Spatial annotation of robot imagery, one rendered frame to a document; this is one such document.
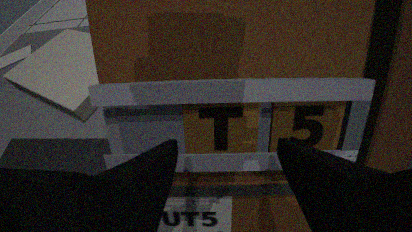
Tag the brown square tile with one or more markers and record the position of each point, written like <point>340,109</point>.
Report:
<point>220,128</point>

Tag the tan square tile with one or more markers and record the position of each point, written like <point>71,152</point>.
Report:
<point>315,124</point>

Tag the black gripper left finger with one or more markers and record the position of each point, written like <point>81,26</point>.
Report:
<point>129,197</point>

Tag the white paper ticket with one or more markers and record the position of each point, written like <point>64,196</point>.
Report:
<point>197,214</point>

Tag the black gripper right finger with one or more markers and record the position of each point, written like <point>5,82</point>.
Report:
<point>338,195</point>

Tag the grey flat square slab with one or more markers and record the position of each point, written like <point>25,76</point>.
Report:
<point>59,73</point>

